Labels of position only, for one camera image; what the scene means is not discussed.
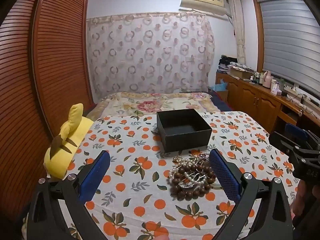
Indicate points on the grey window blind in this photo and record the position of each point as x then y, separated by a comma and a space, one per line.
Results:
292, 37

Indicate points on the circle pattern sheer curtain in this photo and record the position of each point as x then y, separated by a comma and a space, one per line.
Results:
150, 55

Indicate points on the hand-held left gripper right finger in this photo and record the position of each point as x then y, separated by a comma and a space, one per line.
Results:
225, 176

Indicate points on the black jewelry box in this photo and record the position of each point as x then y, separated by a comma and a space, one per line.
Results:
186, 137

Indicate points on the brown louvered wardrobe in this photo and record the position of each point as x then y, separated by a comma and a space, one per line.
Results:
50, 67

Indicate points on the stack of folded clothes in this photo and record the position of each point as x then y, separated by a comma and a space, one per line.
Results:
225, 63

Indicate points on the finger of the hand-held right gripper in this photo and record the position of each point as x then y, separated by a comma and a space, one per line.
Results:
281, 142
296, 130

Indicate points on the beige window curtain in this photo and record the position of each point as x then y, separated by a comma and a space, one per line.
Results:
238, 30

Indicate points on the orange fruit print cloth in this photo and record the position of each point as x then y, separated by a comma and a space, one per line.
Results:
140, 155

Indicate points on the wooden sideboard cabinet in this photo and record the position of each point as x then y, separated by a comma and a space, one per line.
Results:
252, 100

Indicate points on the floral bed blanket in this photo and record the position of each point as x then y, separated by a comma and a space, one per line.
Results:
150, 102

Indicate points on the white air conditioner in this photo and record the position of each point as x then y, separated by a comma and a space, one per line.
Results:
202, 1

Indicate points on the cardboard box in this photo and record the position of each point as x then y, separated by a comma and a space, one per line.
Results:
240, 73

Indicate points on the pink kettle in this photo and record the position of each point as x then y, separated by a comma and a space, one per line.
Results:
267, 80

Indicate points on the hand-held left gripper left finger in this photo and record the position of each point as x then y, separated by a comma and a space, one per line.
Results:
96, 173

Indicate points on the blue plastic bag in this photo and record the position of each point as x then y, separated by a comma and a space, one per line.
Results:
220, 87

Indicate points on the yellow plush toy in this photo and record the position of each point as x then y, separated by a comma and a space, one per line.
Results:
72, 130

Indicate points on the person's right hand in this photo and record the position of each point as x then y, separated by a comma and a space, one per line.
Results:
305, 197

